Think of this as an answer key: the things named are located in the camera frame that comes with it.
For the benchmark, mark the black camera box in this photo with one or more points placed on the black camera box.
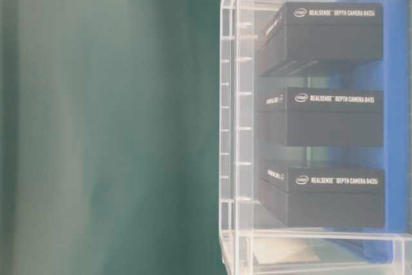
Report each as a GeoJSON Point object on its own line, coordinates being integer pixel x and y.
{"type": "Point", "coordinates": [322, 194]}
{"type": "Point", "coordinates": [323, 117]}
{"type": "Point", "coordinates": [318, 38]}

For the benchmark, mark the clear plastic storage case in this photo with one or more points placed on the clear plastic storage case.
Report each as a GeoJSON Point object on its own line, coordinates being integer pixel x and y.
{"type": "Point", "coordinates": [252, 239]}

